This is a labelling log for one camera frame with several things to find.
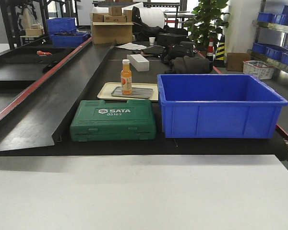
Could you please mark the black bag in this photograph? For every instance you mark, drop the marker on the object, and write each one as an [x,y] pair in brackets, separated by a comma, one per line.
[175,51]

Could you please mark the blue bin on conveyor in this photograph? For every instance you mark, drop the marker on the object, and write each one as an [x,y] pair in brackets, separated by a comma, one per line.
[68,39]

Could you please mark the green SATA tool case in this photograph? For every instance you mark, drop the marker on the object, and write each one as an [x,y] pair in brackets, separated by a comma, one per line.
[96,120]

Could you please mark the small grey metal tray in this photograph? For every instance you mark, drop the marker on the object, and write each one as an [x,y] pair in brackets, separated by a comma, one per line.
[142,93]

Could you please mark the large blue plastic bin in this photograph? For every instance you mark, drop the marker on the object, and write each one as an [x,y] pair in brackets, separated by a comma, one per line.
[217,106]

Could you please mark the potted green plant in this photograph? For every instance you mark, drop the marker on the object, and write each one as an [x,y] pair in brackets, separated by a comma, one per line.
[207,22]

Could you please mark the white rectangular box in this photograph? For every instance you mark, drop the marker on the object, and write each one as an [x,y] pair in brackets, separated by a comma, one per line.
[140,63]

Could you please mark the white mesh basket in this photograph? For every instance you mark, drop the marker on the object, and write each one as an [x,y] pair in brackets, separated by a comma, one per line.
[259,69]

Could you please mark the large cardboard box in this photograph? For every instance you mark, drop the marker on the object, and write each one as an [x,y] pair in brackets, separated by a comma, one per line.
[103,32]

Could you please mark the striped traffic cone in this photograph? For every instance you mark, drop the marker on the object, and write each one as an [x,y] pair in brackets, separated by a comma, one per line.
[220,53]

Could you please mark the beige plastic tray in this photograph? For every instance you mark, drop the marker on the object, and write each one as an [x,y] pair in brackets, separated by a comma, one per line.
[108,88]

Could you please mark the orange juice bottle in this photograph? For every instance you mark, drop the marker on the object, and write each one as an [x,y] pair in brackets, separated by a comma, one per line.
[126,77]

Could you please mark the white paper cup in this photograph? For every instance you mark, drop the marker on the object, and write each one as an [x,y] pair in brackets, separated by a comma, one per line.
[151,41]

